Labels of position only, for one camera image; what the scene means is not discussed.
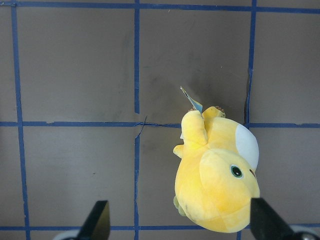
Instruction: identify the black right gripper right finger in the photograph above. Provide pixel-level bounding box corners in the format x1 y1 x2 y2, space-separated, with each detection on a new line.
250 197 294 240

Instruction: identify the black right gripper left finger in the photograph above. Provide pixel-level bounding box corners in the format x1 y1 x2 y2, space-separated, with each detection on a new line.
79 200 111 240

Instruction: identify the yellow plush dinosaur toy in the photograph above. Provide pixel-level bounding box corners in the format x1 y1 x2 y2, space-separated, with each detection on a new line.
173 99 260 233

